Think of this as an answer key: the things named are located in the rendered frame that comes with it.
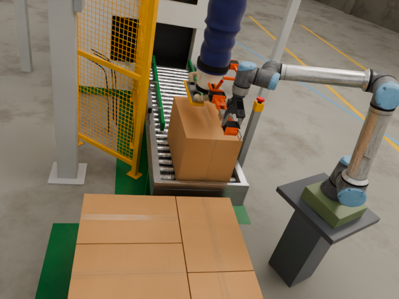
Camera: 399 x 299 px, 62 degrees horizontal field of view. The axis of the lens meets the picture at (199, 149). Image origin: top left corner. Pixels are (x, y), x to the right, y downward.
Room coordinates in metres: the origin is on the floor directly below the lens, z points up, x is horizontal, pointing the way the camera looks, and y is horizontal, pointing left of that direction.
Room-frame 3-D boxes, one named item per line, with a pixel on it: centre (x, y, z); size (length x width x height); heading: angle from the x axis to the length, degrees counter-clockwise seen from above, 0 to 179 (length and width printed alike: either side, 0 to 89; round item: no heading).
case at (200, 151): (2.17, 0.01, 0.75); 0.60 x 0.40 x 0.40; 20
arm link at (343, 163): (1.75, -0.93, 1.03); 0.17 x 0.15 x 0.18; 173
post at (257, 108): (2.52, -0.39, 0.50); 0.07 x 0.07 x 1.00; 17
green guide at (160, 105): (3.20, 0.63, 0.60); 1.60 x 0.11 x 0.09; 17
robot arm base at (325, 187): (1.77, -0.93, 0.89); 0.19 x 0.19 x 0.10
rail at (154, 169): (2.84, 0.58, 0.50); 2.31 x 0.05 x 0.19; 17
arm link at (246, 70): (1.67, -0.14, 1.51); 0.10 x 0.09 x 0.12; 83
